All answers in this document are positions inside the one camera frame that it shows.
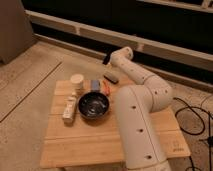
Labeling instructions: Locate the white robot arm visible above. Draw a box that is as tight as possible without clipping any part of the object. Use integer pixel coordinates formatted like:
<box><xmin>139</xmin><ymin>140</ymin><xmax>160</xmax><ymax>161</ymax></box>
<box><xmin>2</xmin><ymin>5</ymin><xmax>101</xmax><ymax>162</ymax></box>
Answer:
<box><xmin>110</xmin><ymin>47</ymin><xmax>172</xmax><ymax>171</ymax></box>

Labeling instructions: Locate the orange carrot toy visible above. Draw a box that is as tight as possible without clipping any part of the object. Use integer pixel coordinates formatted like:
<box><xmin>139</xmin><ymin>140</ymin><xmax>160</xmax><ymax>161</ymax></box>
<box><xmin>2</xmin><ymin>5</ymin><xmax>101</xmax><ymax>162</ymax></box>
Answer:
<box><xmin>102</xmin><ymin>80</ymin><xmax>111</xmax><ymax>96</ymax></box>

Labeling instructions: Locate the dark blue bowl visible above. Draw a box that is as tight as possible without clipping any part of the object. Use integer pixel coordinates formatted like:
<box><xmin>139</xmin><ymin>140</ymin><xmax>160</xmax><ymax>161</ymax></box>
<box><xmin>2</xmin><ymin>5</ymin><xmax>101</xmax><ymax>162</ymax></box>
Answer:
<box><xmin>78</xmin><ymin>92</ymin><xmax>110</xmax><ymax>120</ymax></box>

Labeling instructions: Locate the white paper cup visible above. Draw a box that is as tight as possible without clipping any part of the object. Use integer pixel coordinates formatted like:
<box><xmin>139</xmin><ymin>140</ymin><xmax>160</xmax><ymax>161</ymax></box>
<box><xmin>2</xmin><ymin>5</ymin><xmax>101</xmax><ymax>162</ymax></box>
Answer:
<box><xmin>70</xmin><ymin>74</ymin><xmax>84</xmax><ymax>93</ymax></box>

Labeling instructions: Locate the grey sofa corner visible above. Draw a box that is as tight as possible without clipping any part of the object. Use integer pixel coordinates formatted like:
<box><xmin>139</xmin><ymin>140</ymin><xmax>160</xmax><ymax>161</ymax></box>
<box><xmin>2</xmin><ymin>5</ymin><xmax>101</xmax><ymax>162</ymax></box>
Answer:
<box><xmin>0</xmin><ymin>0</ymin><xmax>36</xmax><ymax>64</ymax></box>

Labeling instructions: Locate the white wooden shelf frame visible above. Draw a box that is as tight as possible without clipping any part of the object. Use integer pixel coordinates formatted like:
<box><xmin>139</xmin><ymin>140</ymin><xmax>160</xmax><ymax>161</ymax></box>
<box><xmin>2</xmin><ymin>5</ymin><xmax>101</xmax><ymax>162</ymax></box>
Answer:
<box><xmin>26</xmin><ymin>10</ymin><xmax>213</xmax><ymax>72</ymax></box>

